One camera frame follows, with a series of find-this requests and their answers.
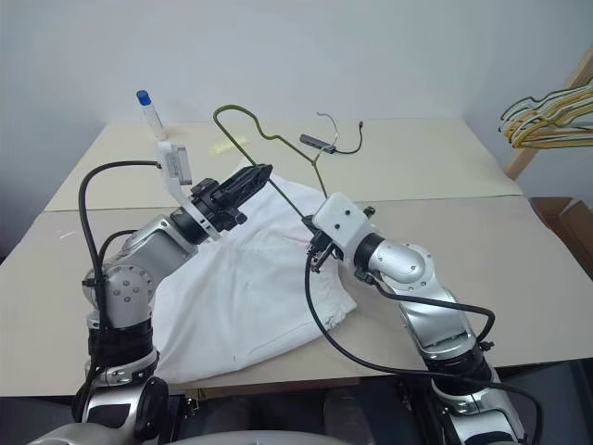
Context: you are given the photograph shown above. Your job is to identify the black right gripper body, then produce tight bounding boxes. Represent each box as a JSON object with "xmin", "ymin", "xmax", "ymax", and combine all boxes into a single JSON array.
[{"xmin": 308, "ymin": 231, "xmax": 345, "ymax": 275}]

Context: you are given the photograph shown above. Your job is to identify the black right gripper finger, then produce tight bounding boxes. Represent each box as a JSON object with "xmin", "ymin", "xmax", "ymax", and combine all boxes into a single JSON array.
[{"xmin": 301, "ymin": 214, "xmax": 326, "ymax": 240}]

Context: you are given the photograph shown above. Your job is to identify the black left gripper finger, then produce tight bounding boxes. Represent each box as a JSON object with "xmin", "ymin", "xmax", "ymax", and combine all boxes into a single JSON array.
[
  {"xmin": 230, "ymin": 171, "xmax": 272, "ymax": 210},
  {"xmin": 220, "ymin": 162, "xmax": 273, "ymax": 196}
]

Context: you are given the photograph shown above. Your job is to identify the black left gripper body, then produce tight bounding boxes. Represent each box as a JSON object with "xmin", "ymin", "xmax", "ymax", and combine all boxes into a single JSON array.
[{"xmin": 188, "ymin": 177, "xmax": 247, "ymax": 233}]

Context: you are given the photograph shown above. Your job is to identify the green wire hanger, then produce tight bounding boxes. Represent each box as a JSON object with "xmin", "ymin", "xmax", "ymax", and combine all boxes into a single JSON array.
[{"xmin": 212, "ymin": 105, "xmax": 335, "ymax": 224}]

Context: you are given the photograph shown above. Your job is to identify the white shorts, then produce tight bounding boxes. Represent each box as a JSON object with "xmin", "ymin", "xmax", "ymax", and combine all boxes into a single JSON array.
[{"xmin": 154, "ymin": 159, "xmax": 359, "ymax": 385}]

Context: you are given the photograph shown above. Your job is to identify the white bottle with blue cap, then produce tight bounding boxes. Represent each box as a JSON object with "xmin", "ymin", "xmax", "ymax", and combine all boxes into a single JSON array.
[{"xmin": 134, "ymin": 89, "xmax": 169, "ymax": 141}]

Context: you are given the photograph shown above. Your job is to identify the silver robot torso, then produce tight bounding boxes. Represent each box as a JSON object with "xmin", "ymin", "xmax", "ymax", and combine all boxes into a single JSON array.
[{"xmin": 25, "ymin": 414, "xmax": 339, "ymax": 445}]

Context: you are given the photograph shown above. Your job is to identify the brown cardboard box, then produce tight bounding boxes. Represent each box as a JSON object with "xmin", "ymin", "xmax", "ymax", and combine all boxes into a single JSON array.
[{"xmin": 527, "ymin": 196, "xmax": 593, "ymax": 285}]

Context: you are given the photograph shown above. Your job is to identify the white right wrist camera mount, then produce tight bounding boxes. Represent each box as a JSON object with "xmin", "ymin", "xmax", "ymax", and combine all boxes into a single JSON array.
[{"xmin": 311, "ymin": 191, "xmax": 372, "ymax": 261}]

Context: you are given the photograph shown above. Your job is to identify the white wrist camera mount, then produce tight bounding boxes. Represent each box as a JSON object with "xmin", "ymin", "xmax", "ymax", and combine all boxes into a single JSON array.
[
  {"xmin": 311, "ymin": 191, "xmax": 372, "ymax": 261},
  {"xmin": 155, "ymin": 141, "xmax": 221, "ymax": 243}
]

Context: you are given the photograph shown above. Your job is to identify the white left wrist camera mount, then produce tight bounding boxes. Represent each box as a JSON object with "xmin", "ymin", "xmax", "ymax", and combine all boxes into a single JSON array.
[{"xmin": 155, "ymin": 141, "xmax": 221, "ymax": 243}]

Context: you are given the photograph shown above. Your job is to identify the grey usb hub with cables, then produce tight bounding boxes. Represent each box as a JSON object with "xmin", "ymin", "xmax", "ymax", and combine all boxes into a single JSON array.
[{"xmin": 299, "ymin": 110, "xmax": 366, "ymax": 158}]

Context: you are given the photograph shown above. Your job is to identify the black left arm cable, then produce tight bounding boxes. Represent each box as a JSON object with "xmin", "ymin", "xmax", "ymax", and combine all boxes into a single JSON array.
[{"xmin": 73, "ymin": 159, "xmax": 161, "ymax": 418}]

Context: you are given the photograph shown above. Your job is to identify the light wooden rack post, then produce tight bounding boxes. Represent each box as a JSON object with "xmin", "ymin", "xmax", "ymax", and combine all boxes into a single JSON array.
[{"xmin": 503, "ymin": 44, "xmax": 593, "ymax": 181}]

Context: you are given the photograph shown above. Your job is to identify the bundle of wire hangers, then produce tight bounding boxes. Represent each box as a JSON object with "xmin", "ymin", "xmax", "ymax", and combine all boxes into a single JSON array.
[{"xmin": 498, "ymin": 79, "xmax": 593, "ymax": 150}]

